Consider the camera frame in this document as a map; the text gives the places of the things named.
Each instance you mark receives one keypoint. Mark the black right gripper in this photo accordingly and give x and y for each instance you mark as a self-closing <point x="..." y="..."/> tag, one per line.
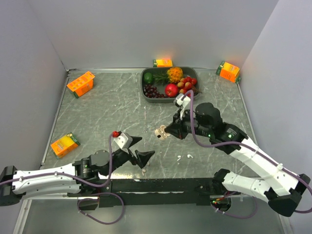
<point x="178" y="119"/>

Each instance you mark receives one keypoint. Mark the red apple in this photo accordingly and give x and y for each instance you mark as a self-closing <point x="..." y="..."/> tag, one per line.
<point x="171" y="90"/>

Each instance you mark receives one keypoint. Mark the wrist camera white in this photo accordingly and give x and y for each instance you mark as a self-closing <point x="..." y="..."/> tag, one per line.
<point x="123" y="140"/>
<point x="182" y="102"/>

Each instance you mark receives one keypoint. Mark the orange juice box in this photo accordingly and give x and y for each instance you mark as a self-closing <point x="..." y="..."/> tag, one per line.
<point x="64" y="145"/>
<point x="162" y="63"/>
<point x="82" y="84"/>
<point x="229" y="72"/>

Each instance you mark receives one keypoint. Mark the dark purple grape bunch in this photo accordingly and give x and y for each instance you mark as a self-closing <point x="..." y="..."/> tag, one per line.
<point x="152" y="92"/>

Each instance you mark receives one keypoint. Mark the orange juice box back centre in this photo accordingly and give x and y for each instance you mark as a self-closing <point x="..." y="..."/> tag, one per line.
<point x="162" y="63"/>

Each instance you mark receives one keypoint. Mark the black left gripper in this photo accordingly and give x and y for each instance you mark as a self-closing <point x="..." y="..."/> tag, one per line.
<point x="142" y="157"/>

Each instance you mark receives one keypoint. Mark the pink earbuds charging case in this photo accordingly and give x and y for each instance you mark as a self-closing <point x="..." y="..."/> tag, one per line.
<point x="160" y="133"/>

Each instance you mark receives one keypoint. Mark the orange juice box far left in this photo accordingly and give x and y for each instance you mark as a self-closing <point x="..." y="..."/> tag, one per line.
<point x="82" y="84"/>

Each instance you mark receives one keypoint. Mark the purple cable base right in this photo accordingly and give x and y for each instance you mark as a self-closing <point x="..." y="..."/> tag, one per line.
<point x="221" y="205"/>

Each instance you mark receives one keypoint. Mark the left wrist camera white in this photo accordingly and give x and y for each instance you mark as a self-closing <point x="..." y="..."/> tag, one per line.
<point x="123" y="140"/>

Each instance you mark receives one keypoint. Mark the small pineapple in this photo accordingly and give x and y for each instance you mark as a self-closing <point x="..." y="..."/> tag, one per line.
<point x="173" y="75"/>

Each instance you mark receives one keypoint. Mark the green lime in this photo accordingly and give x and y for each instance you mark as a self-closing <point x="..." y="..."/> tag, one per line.
<point x="148" y="78"/>

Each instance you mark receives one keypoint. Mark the dark grey fruit tray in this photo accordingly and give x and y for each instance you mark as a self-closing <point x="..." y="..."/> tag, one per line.
<point x="187" y="71"/>

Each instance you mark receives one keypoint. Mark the orange juice box far right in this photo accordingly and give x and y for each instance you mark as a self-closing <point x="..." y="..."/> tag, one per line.
<point x="229" y="72"/>

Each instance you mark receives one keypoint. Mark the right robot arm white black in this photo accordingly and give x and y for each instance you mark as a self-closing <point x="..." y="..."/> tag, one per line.
<point x="279" y="187"/>

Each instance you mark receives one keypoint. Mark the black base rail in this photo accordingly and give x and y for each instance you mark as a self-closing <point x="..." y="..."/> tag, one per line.
<point x="157" y="191"/>

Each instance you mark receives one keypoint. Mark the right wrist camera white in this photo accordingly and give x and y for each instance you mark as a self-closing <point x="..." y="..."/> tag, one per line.
<point x="182" y="102"/>

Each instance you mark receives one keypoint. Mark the orange juice box near left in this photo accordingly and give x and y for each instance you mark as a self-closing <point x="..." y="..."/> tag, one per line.
<point x="64" y="145"/>

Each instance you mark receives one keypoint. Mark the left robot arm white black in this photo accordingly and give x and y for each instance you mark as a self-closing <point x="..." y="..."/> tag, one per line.
<point x="80" y="178"/>

